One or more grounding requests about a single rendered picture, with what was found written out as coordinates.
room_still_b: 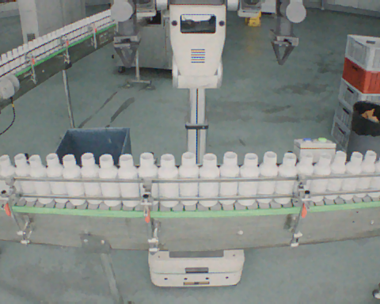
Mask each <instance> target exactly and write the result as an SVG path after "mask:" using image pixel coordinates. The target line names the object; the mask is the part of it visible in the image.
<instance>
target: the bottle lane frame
mask: <svg viewBox="0 0 380 304"><path fill-rule="evenodd" d="M45 206H46V205H44V207H36V206H34V207H26V204H25V205H24V206H23V207H22V206H17V205H15V206H12V208H13V212H14V214H15V215H16V217H17V222H18V223H19V225H20V228H21V229H24V226H25V224H26V221H25V218H24V217H23V215H28V217H29V220H30V222H28V224H29V225H32V228H33V231H32V234H31V235H30V238H29V240H30V243H29V244H34V245H55V246H63V247H72V248H82V243H81V239H80V238H81V237H82V235H83V234H87V235H99V236H104V237H106V238H107V239H108V242H109V247H110V249H114V250H128V251H147V252H149V251H150V246H149V243H148V237H147V230H146V219H145V217H144V216H143V215H144V212H143V211H136V210H135V207H134V208H133V211H124V209H123V208H122V209H121V211H120V210H113V211H112V209H111V207H110V208H109V210H108V211H102V210H100V209H99V207H98V208H97V209H96V210H89V209H88V206H87V208H86V209H77V206H76V207H75V209H70V208H66V206H65V207H64V208H56V207H55V206H54V207H52V208H46V207H45ZM0 207H1V204H0ZM300 208H301V207H294V205H293V204H292V207H283V206H282V205H281V208H271V206H270V207H269V208H262V209H260V208H259V206H258V208H257V209H254V210H249V209H248V208H247V206H245V209H244V210H237V209H235V207H234V210H233V211H224V210H223V209H222V207H221V211H211V209H210V208H208V211H198V208H196V210H195V211H186V210H185V208H183V211H173V209H172V208H171V209H170V211H160V208H158V210H157V211H150V219H151V221H152V230H153V236H154V230H155V229H156V228H154V222H153V220H159V228H158V230H160V231H161V237H160V238H159V239H158V248H159V251H182V252H198V251H219V250H238V249H269V248H277V247H283V246H290V241H291V239H292V230H293V228H294V226H295V224H296V223H295V220H296V218H297V216H298V215H299V212H300ZM299 230H300V231H301V233H302V236H301V237H300V238H299V240H298V243H299V245H312V244H321V243H330V242H331V241H347V240H354V239H361V238H375V237H377V236H380V198H379V200H378V201H373V200H372V199H371V201H370V202H362V203H355V202H354V201H353V203H345V202H344V203H342V204H335V201H334V204H329V205H325V202H324V205H318V206H317V205H315V203H313V207H310V212H306V216H305V217H304V218H302V222H301V226H300V228H299ZM0 241H12V242H19V243H21V237H20V236H18V235H17V230H16V227H15V225H14V223H13V220H12V219H11V216H8V215H7V213H6V210H5V208H4V210H3V211H1V210H0ZM82 249H83V248H82Z"/></svg>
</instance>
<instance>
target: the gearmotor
mask: <svg viewBox="0 0 380 304"><path fill-rule="evenodd" d="M19 83H20V82H19V81H18V79H17V78H16V76H13V75H12V74H10V75H9V76H6V77H5V78H3V79H1V80H0V102H1V101H3V100H5V99H6V100H7V99H9V98H10V99H11V103H12V106H13V107H12V108H13V114H14V118H15V111H14V105H13V100H12V99H13V97H12V96H13V95H14V94H15V92H17V91H18V90H19V89H20V85H19ZM0 114H1V110H0ZM14 118H13V122H14ZM13 122H12V124H13ZM12 124H11V125H10V126H9V127H8V128H7V129H6V130H5V131H3V133H4V132H6V131H7V130H8V129H9V128H10V127H11V126H12ZM1 134H2V133H0V135H1Z"/></svg>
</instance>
